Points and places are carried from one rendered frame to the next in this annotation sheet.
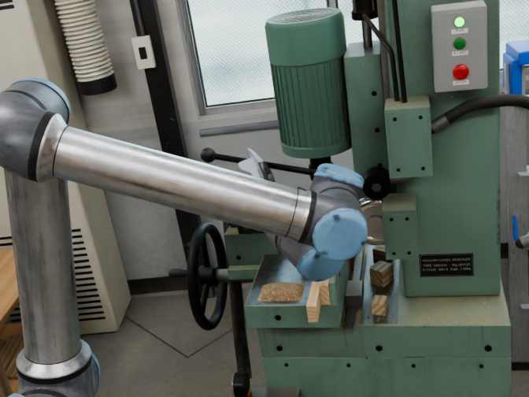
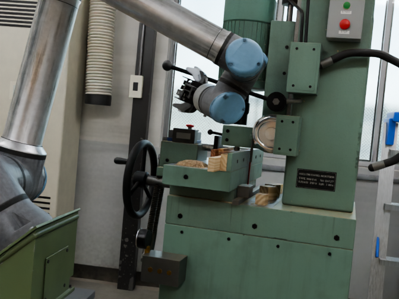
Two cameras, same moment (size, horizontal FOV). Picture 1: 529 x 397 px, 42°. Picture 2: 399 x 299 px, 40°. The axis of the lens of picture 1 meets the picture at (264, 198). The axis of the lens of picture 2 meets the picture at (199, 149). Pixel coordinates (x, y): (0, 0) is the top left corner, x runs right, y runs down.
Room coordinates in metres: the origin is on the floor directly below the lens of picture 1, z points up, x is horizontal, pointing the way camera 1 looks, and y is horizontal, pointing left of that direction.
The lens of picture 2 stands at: (-0.33, -0.04, 1.04)
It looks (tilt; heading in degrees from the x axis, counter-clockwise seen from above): 3 degrees down; 1
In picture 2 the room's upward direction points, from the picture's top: 5 degrees clockwise
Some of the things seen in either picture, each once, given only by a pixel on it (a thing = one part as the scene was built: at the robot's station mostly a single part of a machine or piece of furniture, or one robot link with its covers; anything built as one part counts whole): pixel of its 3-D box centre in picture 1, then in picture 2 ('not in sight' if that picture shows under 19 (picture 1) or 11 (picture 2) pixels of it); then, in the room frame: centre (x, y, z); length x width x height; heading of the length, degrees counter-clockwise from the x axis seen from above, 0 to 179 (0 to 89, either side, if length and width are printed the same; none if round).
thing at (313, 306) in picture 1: (327, 245); (233, 159); (1.48, -0.13, 0.92); 0.59 x 0.02 x 0.04; 165
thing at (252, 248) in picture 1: (257, 236); (184, 154); (1.60, 0.03, 0.92); 0.15 x 0.13 x 0.09; 165
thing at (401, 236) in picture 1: (400, 226); (287, 135); (1.33, -0.29, 1.02); 0.09 x 0.07 x 0.12; 165
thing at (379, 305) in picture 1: (379, 305); (262, 199); (1.34, -0.23, 0.82); 0.04 x 0.03 x 0.03; 156
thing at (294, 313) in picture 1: (290, 250); (205, 169); (1.58, -0.05, 0.87); 0.61 x 0.30 x 0.06; 165
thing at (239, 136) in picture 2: not in sight; (243, 139); (1.52, -0.17, 0.99); 0.14 x 0.07 x 0.09; 75
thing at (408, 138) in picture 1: (408, 137); (304, 69); (1.33, -0.32, 1.23); 0.09 x 0.08 x 0.15; 75
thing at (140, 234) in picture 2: (242, 387); (144, 241); (1.33, 0.12, 0.65); 0.06 x 0.04 x 0.08; 165
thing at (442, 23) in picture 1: (459, 46); (346, 13); (1.31, -0.42, 1.40); 0.10 x 0.06 x 0.16; 75
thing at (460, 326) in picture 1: (382, 290); (266, 210); (1.50, -0.27, 0.76); 0.57 x 0.45 x 0.09; 75
